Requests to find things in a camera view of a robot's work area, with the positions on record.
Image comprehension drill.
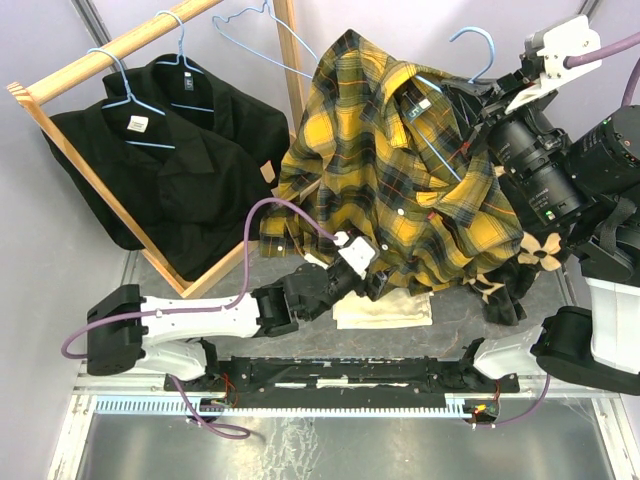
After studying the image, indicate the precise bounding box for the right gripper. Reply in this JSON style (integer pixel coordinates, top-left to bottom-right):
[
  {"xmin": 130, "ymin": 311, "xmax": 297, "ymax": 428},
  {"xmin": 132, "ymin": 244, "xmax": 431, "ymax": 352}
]
[{"xmin": 446, "ymin": 63, "xmax": 591, "ymax": 227}]

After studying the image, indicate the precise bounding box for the yellow plaid shirt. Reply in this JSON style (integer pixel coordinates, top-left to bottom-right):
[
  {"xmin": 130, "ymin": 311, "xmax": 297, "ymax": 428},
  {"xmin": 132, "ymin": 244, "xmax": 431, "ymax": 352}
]
[{"xmin": 260, "ymin": 30, "xmax": 523, "ymax": 294}]

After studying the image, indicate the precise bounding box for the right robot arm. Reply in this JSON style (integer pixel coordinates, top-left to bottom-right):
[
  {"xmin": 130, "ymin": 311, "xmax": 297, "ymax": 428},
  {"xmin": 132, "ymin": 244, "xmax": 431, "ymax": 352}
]
[{"xmin": 442, "ymin": 79, "xmax": 639, "ymax": 395}]

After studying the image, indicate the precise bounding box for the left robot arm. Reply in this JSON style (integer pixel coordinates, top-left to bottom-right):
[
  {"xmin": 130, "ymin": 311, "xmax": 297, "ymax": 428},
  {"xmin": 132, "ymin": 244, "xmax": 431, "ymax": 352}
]
[{"xmin": 86, "ymin": 259, "xmax": 388, "ymax": 390}]

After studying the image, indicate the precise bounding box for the rear black shirt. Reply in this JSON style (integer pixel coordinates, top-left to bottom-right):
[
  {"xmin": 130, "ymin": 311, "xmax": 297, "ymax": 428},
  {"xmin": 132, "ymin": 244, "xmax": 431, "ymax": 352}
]
[{"xmin": 126, "ymin": 54, "xmax": 290, "ymax": 196}]

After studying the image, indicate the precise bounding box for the black shirt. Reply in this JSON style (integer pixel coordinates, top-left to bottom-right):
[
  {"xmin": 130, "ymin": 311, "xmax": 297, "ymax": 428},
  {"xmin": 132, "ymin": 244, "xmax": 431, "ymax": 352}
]
[
  {"xmin": 126, "ymin": 54, "xmax": 290, "ymax": 196},
  {"xmin": 51, "ymin": 103, "xmax": 270, "ymax": 281}
]

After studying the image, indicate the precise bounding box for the front black shirt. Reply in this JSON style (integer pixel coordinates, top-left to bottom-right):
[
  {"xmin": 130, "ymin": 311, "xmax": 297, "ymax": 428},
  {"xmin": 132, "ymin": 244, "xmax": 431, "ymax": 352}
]
[{"xmin": 51, "ymin": 103, "xmax": 270, "ymax": 281}]

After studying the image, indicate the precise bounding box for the blue hanger rear shirt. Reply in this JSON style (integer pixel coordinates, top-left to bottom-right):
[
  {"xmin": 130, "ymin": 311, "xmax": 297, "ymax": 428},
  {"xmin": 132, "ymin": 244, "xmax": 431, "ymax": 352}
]
[{"xmin": 155, "ymin": 10, "xmax": 215, "ymax": 114}]

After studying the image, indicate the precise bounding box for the blue hanger shirt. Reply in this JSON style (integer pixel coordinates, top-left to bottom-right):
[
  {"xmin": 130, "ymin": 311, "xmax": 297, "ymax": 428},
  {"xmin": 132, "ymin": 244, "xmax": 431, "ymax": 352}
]
[
  {"xmin": 155, "ymin": 10, "xmax": 215, "ymax": 114},
  {"xmin": 86, "ymin": 47, "xmax": 177, "ymax": 150}
]

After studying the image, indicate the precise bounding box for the blue hanger front shirt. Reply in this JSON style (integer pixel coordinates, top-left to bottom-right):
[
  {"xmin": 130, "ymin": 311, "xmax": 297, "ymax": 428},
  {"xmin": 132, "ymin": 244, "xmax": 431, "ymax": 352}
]
[{"xmin": 86, "ymin": 47, "xmax": 177, "ymax": 150}]

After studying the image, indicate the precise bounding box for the cream folded cloth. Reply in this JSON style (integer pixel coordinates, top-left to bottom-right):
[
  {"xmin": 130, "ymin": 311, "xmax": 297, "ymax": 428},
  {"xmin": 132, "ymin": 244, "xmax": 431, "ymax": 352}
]
[{"xmin": 332, "ymin": 289, "xmax": 433, "ymax": 330}]

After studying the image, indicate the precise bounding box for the black floral blanket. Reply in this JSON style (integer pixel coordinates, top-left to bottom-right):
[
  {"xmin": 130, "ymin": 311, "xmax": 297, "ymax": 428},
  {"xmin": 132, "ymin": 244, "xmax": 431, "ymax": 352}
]
[{"xmin": 462, "ymin": 164, "xmax": 569, "ymax": 327}]

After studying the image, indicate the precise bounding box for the wooden clothes rack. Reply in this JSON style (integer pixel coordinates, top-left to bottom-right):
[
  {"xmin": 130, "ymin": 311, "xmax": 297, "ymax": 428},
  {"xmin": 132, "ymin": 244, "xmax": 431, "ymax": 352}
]
[{"xmin": 6, "ymin": 0, "xmax": 321, "ymax": 300}]

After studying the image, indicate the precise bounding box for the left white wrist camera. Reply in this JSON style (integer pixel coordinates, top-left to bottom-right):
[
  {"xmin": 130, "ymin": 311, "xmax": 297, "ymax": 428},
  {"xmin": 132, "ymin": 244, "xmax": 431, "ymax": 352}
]
[{"xmin": 333, "ymin": 231, "xmax": 379, "ymax": 279}]

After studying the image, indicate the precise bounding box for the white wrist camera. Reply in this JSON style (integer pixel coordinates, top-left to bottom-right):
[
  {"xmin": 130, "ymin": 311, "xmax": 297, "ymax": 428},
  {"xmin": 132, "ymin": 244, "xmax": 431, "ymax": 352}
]
[
  {"xmin": 333, "ymin": 231, "xmax": 379, "ymax": 279},
  {"xmin": 505, "ymin": 15, "xmax": 602, "ymax": 114}
]

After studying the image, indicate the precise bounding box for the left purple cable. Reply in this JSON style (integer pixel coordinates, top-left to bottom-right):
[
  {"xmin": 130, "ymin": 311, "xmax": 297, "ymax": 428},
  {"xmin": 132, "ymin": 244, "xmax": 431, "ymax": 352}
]
[{"xmin": 60, "ymin": 196, "xmax": 346, "ymax": 360}]

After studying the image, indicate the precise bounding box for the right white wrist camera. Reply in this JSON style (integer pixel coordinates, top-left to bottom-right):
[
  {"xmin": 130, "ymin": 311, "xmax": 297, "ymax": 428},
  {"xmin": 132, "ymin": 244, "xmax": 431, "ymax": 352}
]
[{"xmin": 505, "ymin": 15, "xmax": 602, "ymax": 114}]

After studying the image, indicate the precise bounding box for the white cable duct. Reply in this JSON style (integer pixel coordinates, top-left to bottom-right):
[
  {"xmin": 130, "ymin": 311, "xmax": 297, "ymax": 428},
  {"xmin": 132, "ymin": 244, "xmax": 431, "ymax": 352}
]
[{"xmin": 94, "ymin": 395, "xmax": 471, "ymax": 419}]

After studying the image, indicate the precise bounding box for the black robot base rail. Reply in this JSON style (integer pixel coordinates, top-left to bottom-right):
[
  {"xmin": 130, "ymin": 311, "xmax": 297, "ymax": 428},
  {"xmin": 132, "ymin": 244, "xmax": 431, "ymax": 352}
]
[{"xmin": 182, "ymin": 357, "xmax": 520, "ymax": 407}]

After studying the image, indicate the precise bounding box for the empty blue wire hanger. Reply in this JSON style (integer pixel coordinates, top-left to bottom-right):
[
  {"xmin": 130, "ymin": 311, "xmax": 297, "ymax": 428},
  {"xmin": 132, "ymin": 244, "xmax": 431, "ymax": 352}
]
[{"xmin": 211, "ymin": 1, "xmax": 319, "ymax": 80}]

